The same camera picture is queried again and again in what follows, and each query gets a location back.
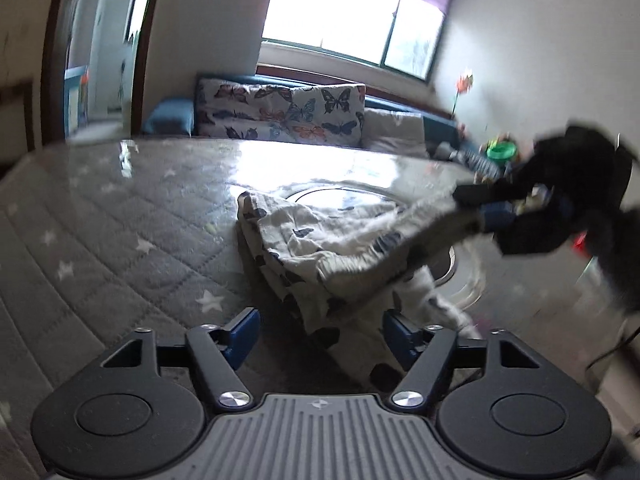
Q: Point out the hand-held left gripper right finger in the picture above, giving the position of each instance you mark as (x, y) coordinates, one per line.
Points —
(400, 332)

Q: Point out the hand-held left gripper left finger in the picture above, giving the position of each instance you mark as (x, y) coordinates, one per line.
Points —
(242, 332)

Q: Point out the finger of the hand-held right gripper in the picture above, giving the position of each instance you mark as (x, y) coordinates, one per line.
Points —
(485, 192)
(497, 216)

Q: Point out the white navy polka dot pajamas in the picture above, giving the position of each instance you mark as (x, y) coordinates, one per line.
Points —
(310, 240)

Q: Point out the green toy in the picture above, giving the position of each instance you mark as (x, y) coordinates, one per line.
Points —
(501, 151)

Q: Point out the dark teal sofa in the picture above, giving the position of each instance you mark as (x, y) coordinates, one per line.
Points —
(440, 127)

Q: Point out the beige cushion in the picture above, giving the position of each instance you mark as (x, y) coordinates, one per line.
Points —
(395, 130)

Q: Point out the orange flower toy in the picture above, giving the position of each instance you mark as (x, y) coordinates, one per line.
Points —
(465, 84)

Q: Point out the grey star quilted table cover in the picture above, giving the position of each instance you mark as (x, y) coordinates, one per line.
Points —
(125, 220)

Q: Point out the butterfly print cushion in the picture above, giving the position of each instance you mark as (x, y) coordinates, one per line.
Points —
(280, 110)

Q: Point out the blue seat cushion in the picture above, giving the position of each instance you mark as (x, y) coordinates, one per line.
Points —
(170, 117)

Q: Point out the window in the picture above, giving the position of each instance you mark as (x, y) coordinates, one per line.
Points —
(325, 5)

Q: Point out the blue cabinet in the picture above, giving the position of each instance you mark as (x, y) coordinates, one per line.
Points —
(75, 100)

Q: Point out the dark wooden door frame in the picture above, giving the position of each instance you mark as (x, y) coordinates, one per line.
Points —
(50, 85)

